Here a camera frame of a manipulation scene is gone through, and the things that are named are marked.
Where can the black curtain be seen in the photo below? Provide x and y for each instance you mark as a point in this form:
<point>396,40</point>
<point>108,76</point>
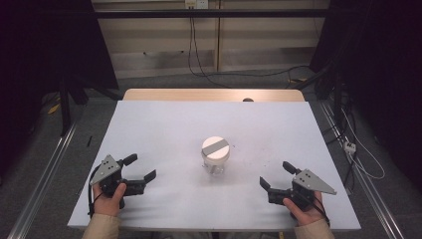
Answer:
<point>43,43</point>
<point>384,66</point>

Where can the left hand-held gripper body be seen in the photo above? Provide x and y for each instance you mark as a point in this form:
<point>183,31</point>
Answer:
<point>105,167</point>

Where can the person's left hand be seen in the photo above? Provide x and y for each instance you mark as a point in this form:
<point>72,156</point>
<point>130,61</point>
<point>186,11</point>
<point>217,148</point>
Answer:
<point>107,205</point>

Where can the black horizontal bar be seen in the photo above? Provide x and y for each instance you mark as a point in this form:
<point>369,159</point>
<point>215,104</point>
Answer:
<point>212,13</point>

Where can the white power strip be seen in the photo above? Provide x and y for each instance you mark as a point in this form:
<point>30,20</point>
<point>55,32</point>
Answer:
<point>349,147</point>

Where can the clear glass jar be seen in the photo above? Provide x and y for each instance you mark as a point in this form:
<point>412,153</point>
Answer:
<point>214,167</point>

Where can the small black pen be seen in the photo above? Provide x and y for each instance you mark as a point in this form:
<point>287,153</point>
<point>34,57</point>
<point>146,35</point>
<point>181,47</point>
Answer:
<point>89,141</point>

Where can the white table board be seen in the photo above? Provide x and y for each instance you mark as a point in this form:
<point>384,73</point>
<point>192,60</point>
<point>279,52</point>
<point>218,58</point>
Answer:
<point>172,126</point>

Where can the aluminium floor rail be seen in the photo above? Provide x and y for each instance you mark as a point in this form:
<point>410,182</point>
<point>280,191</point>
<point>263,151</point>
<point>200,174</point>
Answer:
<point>43,184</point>
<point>371,195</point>

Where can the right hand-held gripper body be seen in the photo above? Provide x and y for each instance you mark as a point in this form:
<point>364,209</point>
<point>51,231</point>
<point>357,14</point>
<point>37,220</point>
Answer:
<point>310,182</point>

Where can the wooden table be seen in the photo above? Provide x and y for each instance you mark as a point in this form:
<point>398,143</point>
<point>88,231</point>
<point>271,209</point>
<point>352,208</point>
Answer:
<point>185,94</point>

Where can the person's right hand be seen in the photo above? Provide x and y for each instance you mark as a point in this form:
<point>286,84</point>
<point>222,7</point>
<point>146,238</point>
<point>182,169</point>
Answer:
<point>307,216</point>

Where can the black metal stand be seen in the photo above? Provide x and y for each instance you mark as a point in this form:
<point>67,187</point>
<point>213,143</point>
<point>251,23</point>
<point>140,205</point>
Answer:
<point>65,106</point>
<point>336,96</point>

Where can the white wall socket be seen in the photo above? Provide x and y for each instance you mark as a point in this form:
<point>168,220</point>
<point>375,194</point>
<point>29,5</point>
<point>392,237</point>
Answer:
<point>196,3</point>

